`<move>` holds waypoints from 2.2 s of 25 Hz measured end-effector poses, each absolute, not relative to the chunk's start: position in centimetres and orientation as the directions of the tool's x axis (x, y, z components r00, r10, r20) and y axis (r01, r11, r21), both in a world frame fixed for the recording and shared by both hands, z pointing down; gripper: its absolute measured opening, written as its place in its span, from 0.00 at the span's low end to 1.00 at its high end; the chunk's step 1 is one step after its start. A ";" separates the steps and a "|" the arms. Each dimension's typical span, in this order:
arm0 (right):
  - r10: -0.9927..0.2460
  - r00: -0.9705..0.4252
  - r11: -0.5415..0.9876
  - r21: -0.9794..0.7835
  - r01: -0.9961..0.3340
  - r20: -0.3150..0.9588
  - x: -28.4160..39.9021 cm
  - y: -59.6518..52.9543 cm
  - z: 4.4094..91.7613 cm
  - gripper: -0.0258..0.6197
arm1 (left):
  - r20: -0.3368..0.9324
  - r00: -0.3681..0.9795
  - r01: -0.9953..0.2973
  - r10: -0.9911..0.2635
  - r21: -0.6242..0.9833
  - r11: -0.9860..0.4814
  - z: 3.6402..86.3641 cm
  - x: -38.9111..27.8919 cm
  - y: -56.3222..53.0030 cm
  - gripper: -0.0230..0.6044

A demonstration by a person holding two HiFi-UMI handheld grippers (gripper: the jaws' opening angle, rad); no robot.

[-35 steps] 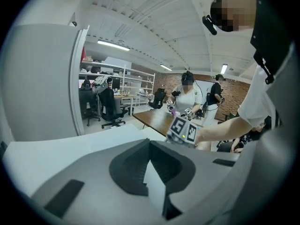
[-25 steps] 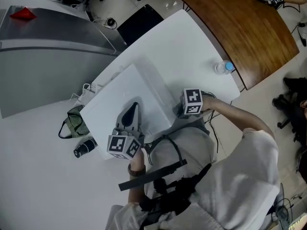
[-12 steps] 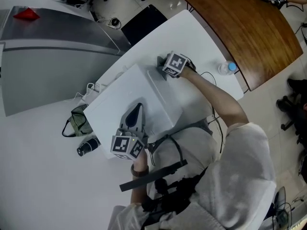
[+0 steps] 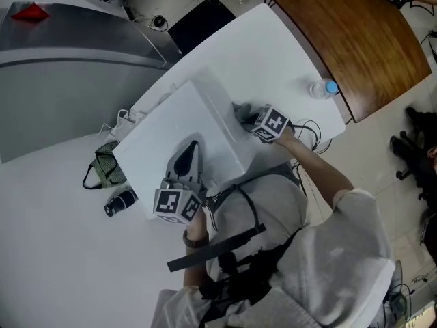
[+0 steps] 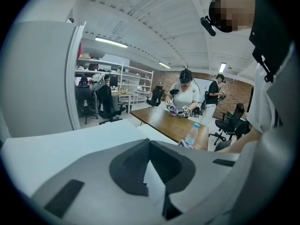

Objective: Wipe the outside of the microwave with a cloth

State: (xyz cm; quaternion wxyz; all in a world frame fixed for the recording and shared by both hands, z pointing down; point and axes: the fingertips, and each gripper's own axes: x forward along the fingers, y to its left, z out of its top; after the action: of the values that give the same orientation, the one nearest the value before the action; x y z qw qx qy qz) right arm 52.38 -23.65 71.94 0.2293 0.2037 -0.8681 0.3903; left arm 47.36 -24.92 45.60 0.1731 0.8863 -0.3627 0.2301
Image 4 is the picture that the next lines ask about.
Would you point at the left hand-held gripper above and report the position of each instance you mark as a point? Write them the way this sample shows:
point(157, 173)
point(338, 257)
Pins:
point(170, 203)

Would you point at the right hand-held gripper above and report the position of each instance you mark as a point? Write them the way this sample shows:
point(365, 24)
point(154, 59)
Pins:
point(273, 123)

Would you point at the grey cloth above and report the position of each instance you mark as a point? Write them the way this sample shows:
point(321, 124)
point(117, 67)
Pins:
point(240, 111)

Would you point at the person's right forearm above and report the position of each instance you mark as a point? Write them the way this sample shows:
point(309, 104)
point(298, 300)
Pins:
point(317, 164)

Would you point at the person's left forearm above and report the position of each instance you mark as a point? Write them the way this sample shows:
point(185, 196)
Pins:
point(198, 221)

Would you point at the clear plastic water bottle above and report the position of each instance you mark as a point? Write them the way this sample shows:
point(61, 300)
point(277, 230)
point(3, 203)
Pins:
point(322, 89)

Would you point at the white power strip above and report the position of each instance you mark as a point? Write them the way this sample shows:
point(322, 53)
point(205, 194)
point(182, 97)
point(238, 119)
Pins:
point(131, 118)

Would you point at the dark wristwatch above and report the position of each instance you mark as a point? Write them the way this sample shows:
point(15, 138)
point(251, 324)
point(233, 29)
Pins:
point(196, 241)

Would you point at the green striped bag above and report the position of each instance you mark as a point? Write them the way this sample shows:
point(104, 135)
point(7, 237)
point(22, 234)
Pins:
point(109, 164)

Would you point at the brown wooden table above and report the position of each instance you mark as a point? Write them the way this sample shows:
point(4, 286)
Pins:
point(358, 39)

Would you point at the black square chair seat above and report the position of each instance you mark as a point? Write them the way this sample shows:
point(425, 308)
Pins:
point(201, 26)

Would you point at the person's white shirt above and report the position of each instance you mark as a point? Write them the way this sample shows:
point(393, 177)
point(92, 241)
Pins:
point(341, 251)

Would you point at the red cloth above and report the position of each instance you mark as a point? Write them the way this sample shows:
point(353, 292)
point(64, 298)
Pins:
point(30, 12)

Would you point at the black chest camera mount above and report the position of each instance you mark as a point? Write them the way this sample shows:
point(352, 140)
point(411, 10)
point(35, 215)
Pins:
point(211, 250)

